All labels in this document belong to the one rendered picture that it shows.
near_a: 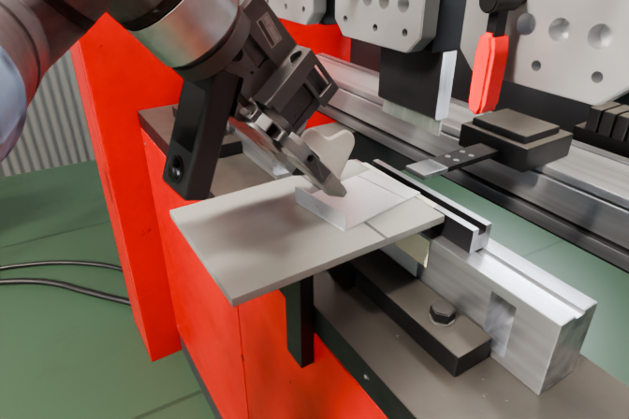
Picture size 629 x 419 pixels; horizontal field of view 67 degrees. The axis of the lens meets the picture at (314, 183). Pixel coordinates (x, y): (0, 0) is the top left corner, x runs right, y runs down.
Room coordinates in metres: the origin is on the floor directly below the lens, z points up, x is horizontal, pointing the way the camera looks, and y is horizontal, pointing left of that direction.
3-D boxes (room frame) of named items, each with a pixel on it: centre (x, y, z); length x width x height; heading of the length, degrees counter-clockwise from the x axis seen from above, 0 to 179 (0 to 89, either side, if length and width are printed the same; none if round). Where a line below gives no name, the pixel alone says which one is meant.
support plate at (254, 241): (0.47, 0.01, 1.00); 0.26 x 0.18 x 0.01; 122
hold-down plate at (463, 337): (0.48, -0.09, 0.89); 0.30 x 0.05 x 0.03; 32
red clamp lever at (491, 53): (0.38, -0.14, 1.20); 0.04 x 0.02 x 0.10; 122
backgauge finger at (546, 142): (0.63, -0.24, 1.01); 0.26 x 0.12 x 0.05; 122
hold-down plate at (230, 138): (1.02, 0.25, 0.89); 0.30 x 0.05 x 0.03; 32
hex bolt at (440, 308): (0.40, -0.14, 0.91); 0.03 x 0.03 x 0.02
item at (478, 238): (0.52, -0.13, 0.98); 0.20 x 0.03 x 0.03; 32
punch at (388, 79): (0.54, -0.12, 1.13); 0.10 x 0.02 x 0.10; 32
